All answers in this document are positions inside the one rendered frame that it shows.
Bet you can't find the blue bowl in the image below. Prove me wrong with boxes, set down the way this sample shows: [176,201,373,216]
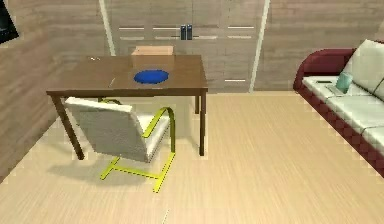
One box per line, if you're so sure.
[133,69,170,85]

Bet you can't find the dark red sofa white cushions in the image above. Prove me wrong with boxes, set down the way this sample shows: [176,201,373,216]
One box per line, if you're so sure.
[292,38,384,179]

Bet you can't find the tan cardboard box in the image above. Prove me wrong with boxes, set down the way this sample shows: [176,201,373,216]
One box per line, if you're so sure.
[130,45,175,57]

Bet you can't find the brown wooden table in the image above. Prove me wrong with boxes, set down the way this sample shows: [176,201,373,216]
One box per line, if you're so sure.
[45,54,209,161]

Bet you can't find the pale wooden cupboard wall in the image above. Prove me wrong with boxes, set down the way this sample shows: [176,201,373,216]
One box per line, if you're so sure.
[98,0,271,94]

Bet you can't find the white chair with yellow frame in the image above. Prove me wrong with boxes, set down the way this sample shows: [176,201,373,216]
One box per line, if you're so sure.
[63,96,177,194]

